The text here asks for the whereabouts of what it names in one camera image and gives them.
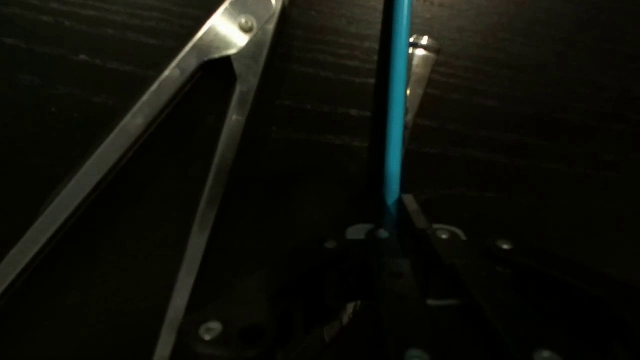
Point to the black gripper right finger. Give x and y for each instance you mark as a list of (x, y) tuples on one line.
[(466, 287)]

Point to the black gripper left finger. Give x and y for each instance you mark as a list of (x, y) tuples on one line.
[(382, 300)]

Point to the blue pen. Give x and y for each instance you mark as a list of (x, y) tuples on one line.
[(398, 100)]

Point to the metal tongs with black tips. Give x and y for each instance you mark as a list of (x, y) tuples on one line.
[(226, 152)]

